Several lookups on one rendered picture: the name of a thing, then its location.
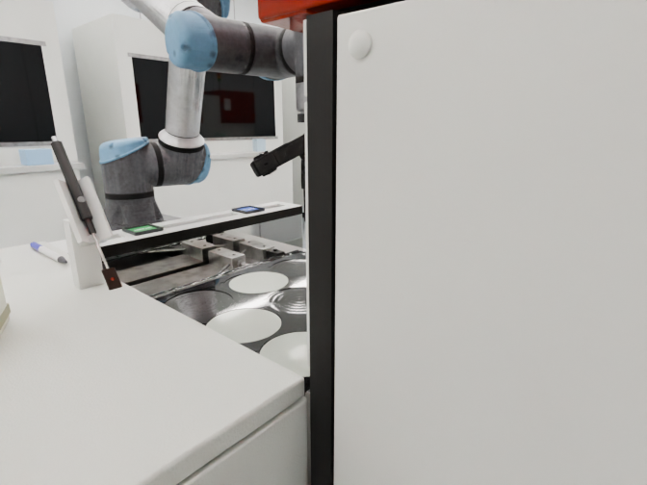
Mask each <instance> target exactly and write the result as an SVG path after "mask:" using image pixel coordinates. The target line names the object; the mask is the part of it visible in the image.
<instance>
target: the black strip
mask: <svg viewBox="0 0 647 485"><path fill-rule="evenodd" d="M301 214H302V206H299V207H295V208H290V209H285V210H280V211H275V212H270V213H265V214H261V215H257V216H252V217H243V218H238V219H233V220H228V221H224V222H219V223H214V224H209V225H204V226H200V227H196V228H191V229H186V230H181V231H176V232H171V233H166V234H162V235H157V236H152V237H147V238H142V239H138V240H133V241H129V242H120V243H115V244H110V245H105V246H100V247H101V250H102V252H103V254H104V257H105V258H107V257H112V256H116V255H120V254H124V253H129V252H133V251H138V250H142V249H147V248H150V247H155V246H159V245H164V244H168V243H176V242H180V241H184V240H188V239H193V238H197V237H202V236H206V235H211V234H215V233H219V232H223V231H228V230H232V229H237V228H241V227H245V226H249V225H253V224H258V223H262V222H267V221H271V220H276V219H280V218H284V217H292V216H296V215H301Z"/></svg>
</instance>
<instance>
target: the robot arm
mask: <svg viewBox="0 0 647 485"><path fill-rule="evenodd" d="M121 1H122V2H123V3H124V4H125V5H126V6H127V7H128V8H130V9H131V10H133V11H135V12H137V13H142V14H143V15H144V16H145V17H147V18H148V19H149V20H150V21H151V22H152V23H153V24H154V25H155V26H156V27H157V28H158V29H159V30H160V31H161V32H162V33H163V34H164V35H165V42H166V49H167V52H168V91H167V109H166V128H165V129H164V130H162V131H161V132H160V133H159V138H158V142H149V139H148V138H147V137H139V138H130V139H122V140H110V141H106V142H103V143H102V144H101V145H100V146H99V156H100V161H99V163H100V164H101V171H102V178H103V186H104V192H105V199H106V203H105V208H104V214H105V216H106V219H107V220H108V222H109V225H110V227H111V230H112V231H116V230H120V229H122V228H125V227H131V226H136V225H142V224H147V223H151V224H153V223H158V222H164V218H163V215H162V213H161V211H160V209H159V207H158V205H157V202H156V200H155V197H154V189H153V188H154V187H164V186H176V185H191V184H196V183H200V182H202V181H204V180H205V179H206V177H207V176H208V174H209V171H210V167H211V158H210V155H211V153H210V149H209V147H208V145H207V144H206V143H205V142H204V138H203V137H202V136H201V135H200V134H199V130H200V120H201V111H202V102H203V92H204V83H205V73H206V71H210V72H219V73H230V74H242V75H250V76H259V77H260V78H262V79H265V80H271V81H280V80H284V79H286V78H292V77H296V107H297V111H298V112H300V114H298V122H304V103H305V102H307V97H306V96H304V62H303V33H300V32H296V31H292V30H288V29H284V28H276V27H271V26H266V25H260V24H255V23H249V22H244V21H239V20H234V19H228V18H227V17H228V16H229V11H230V0H121ZM297 156H300V158H301V188H302V189H303V198H304V227H305V238H306V219H305V138H304V134H302V135H300V136H298V137H296V138H294V139H293V140H290V141H288V142H286V143H284V144H282V145H281V146H279V147H277V148H275V149H274V150H272V151H270V152H268V150H267V151H265V152H261V153H259V154H258V155H257V156H256V157H254V158H253V161H252V162H251V163H250V166H251V168H252V170H253V172H254V174H255V175H256V176H257V177H260V176H262V175H263V177H264V176H266V175H270V174H272V173H273V172H274V171H276V170H277V168H278V167H279V166H282V165H283V164H285V163H287V162H289V161H291V160H293V159H294V158H296V157H297Z"/></svg>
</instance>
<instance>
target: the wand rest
mask: <svg viewBox="0 0 647 485"><path fill-rule="evenodd" d="M53 182H54V184H55V187H56V189H57V192H58V194H59V197H60V198H61V201H62V204H63V206H64V209H65V213H66V215H67V219H63V223H64V228H65V238H66V243H67V249H68V255H69V261H70V265H71V271H72V277H73V282H74V286H75V287H77V288H78V289H80V290H83V289H86V288H89V287H93V286H97V285H101V284H104V283H105V280H104V276H103V274H102V271H101V270H102V269H103V267H102V261H101V255H100V253H99V250H98V248H97V245H96V243H95V240H94V238H93V236H92V235H90V233H89V230H88V228H87V226H86V223H85V222H84V221H82V220H81V218H80V215H79V213H78V211H77V208H76V206H75V203H74V201H73V198H72V196H71V193H70V191H69V188H68V186H67V184H66V182H64V181H62V180H60V179H56V180H54V181H53ZM78 182H79V185H80V187H81V190H82V192H83V195H84V196H85V198H86V201H87V203H88V206H89V208H90V210H91V214H92V217H93V219H92V223H93V225H94V228H95V230H96V234H95V236H96V237H97V240H98V242H99V243H105V242H106V241H107V240H108V239H110V238H112V237H113V236H114V235H113V232H112V230H111V227H110V225H109V222H108V220H107V219H106V216H105V214H104V211H103V209H102V206H101V204H100V202H99V199H98V197H97V194H96V192H95V189H94V187H93V184H92V182H91V179H90V177H88V176H87V177H84V178H82V179H80V180H78Z"/></svg>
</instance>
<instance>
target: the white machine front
mask: <svg viewBox="0 0 647 485"><path fill-rule="evenodd" d="M340 14H344V13H341V12H338V11H335V10H330V11H326V12H321V13H314V14H309V15H306V19H305V20H303V62H304V96H306V97H307V102H305V103H304V138H305V219H306V300H307V366H308V367H310V431H311V485H334V374H335V252H336V130H337V18H338V15H340Z"/></svg>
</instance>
